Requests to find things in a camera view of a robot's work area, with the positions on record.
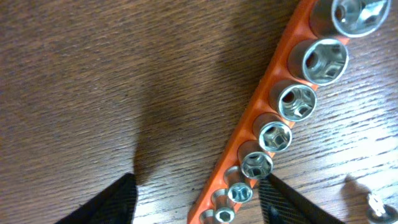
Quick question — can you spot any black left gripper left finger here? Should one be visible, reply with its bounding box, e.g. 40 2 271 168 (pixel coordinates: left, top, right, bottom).
57 173 137 224

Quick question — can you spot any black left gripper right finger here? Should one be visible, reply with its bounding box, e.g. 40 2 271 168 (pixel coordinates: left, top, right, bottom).
258 174 343 224

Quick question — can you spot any orange socket rail with sockets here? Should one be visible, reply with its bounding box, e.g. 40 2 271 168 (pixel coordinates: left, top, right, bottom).
187 0 392 224

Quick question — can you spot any yellow black stubby screwdriver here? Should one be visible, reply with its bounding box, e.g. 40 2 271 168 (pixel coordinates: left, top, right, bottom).
366 193 397 224

